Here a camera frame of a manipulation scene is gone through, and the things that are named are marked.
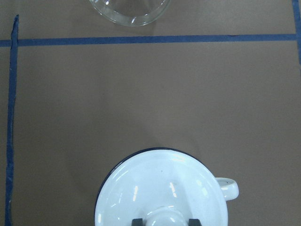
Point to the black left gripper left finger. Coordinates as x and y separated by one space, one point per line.
137 222

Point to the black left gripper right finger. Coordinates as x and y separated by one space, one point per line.
194 222

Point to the white enamel mug lid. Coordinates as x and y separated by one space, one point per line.
162 188

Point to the clear glass funnel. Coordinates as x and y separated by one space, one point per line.
131 13

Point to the white enamel mug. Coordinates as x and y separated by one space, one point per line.
229 188

